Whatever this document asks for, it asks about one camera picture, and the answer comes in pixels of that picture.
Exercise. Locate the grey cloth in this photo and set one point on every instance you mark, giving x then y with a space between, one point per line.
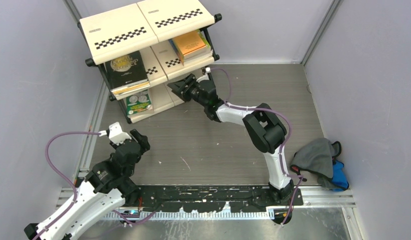
317 157

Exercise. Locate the cream three-tier shelf rack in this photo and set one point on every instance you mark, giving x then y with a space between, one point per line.
147 26

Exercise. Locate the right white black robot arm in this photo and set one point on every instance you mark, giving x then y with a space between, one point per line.
264 128

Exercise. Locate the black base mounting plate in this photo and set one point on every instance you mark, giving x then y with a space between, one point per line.
208 202

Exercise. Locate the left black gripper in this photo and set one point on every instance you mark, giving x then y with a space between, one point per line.
143 139

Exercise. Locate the dark green spine book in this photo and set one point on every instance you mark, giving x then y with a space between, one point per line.
139 104

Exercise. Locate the blue cloth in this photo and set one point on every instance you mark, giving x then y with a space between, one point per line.
339 179

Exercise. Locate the orange spine book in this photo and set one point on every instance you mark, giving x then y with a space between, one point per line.
189 44

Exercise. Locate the aluminium rail frame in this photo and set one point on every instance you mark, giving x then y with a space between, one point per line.
315 197

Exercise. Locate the yellow book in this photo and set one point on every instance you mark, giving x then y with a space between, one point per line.
127 90

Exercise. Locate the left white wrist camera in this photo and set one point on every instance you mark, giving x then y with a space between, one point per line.
115 134

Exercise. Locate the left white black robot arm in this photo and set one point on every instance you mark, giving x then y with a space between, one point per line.
106 187

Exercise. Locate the black Moon Sixpence book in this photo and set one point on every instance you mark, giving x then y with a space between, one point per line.
126 71

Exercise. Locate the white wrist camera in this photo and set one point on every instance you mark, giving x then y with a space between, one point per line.
206 74
115 134

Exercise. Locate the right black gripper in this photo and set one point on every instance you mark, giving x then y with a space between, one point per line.
178 88

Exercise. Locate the red black scissors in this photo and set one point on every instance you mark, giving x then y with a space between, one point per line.
297 171

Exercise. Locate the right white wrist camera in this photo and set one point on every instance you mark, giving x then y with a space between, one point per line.
206 74

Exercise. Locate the light green spine book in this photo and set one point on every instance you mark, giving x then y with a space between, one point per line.
205 39

